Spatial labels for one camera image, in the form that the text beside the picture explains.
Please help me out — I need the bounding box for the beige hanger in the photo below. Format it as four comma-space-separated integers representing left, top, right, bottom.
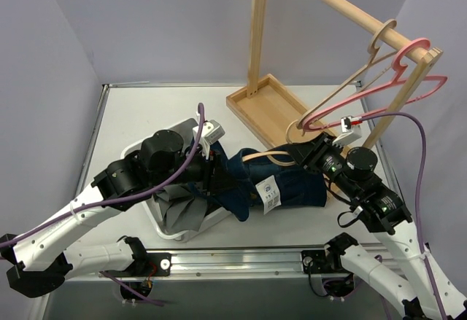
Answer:
296, 19, 397, 129
242, 120, 309, 170

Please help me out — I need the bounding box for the grey pleated skirt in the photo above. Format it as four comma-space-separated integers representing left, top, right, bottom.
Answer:
153, 184, 209, 234

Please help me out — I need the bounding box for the dark blue denim skirt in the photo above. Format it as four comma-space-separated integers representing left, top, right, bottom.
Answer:
207, 148, 327, 222

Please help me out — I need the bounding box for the beige hanger front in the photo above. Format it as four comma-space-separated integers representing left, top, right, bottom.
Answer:
296, 19, 397, 129

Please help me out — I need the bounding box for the pink plastic hanger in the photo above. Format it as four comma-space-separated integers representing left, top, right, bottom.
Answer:
296, 38, 448, 133

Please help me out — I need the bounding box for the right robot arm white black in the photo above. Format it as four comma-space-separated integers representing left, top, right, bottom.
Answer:
285, 133, 466, 319

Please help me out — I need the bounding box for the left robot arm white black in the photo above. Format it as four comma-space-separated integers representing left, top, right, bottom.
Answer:
1, 130, 254, 298

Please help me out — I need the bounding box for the wooden clothes rack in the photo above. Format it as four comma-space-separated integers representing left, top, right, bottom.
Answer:
226, 0, 431, 146

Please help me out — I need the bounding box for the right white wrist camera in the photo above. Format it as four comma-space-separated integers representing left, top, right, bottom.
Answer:
332, 116, 362, 148

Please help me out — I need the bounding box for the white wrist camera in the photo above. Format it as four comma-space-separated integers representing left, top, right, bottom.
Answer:
198, 120, 225, 159
332, 116, 362, 148

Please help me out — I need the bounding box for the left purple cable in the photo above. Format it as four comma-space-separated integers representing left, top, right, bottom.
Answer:
0, 102, 206, 306

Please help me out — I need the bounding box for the purple cable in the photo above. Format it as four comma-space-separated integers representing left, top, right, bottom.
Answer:
359, 112, 448, 320
0, 102, 206, 306

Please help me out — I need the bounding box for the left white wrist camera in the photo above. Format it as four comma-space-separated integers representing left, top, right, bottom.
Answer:
198, 120, 225, 159

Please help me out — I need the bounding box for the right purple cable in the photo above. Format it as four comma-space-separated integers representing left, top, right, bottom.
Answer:
359, 112, 448, 320

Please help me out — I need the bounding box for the aluminium mounting rail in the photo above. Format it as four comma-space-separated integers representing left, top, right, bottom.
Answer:
39, 249, 387, 283

